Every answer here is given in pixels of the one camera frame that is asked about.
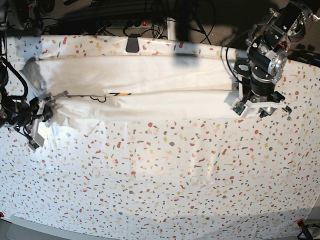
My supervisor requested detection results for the terrazzo patterned tablecloth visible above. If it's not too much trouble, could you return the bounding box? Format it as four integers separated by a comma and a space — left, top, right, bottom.
0, 35, 320, 240

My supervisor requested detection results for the black table clamp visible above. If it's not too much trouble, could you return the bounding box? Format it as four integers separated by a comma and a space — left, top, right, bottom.
125, 33, 140, 53

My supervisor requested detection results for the white printed T-shirt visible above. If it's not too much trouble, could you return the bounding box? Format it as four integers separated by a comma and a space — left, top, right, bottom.
21, 55, 244, 134

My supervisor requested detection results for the red clamp bottom right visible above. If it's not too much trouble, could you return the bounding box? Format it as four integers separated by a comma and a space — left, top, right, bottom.
296, 219, 313, 240

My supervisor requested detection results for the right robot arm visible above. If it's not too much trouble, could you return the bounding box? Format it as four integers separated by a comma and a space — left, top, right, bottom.
0, 0, 54, 151

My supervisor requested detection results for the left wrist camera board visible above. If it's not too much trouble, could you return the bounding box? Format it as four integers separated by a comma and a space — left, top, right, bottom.
231, 98, 249, 118

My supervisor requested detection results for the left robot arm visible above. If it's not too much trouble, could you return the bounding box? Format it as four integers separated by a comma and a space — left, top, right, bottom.
23, 0, 320, 120

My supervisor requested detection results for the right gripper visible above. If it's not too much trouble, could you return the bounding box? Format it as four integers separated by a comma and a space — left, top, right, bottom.
0, 91, 69, 147

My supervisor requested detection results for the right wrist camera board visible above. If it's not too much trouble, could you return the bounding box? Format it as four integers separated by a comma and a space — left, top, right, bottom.
28, 140, 40, 152

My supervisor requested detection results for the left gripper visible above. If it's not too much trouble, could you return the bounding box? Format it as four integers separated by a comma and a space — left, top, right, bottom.
235, 46, 292, 115

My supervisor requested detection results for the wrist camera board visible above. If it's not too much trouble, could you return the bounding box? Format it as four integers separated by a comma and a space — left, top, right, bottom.
231, 98, 249, 118
28, 140, 40, 152

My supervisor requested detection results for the white metal stand leg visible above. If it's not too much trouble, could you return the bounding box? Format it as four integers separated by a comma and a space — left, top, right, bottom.
166, 17, 177, 41

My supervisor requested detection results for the power strip with red switch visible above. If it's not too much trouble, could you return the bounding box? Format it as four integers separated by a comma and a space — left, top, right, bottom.
96, 19, 153, 29

